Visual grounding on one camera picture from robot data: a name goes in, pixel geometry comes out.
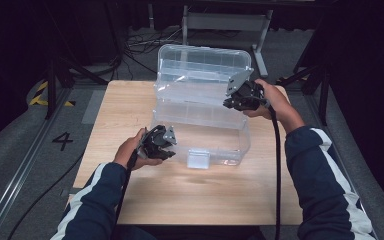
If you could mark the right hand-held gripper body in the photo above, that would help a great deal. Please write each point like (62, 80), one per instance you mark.
(250, 95)

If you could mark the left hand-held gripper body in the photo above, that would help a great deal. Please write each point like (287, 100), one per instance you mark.
(153, 141)

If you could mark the clear plastic storage box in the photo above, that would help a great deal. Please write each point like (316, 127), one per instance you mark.
(201, 113)

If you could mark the person's left hand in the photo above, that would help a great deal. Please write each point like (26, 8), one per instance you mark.
(128, 153)

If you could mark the person's right hand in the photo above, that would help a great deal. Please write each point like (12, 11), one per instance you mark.
(280, 106)

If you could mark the black tripod stand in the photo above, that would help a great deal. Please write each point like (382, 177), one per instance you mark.
(50, 90)
(323, 96)

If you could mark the metal floor rail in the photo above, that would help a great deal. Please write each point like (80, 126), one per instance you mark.
(313, 103)
(21, 173)

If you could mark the grey metal table frame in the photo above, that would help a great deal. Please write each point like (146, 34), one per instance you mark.
(225, 21)

